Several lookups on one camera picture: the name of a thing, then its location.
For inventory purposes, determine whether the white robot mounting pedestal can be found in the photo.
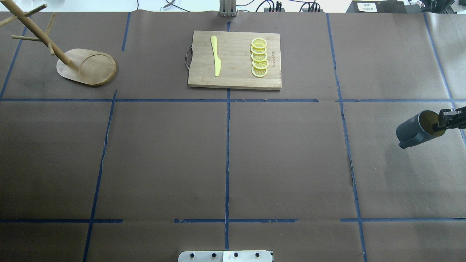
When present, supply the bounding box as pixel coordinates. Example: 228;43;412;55
178;250;274;262

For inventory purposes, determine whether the wooden cup storage rack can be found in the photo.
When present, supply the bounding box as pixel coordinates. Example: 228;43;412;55
1;0;118;87

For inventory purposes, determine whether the yellow plastic knife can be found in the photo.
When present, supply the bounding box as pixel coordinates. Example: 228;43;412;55
211;35;221;77

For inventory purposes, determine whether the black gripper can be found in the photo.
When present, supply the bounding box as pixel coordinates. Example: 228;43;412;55
433;107;466;132

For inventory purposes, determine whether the bamboo cutting board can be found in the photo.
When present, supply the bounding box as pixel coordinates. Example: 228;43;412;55
187;31;282;91

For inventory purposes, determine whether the dark grey HOME mug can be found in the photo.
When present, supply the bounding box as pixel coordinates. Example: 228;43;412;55
396;111;446;149

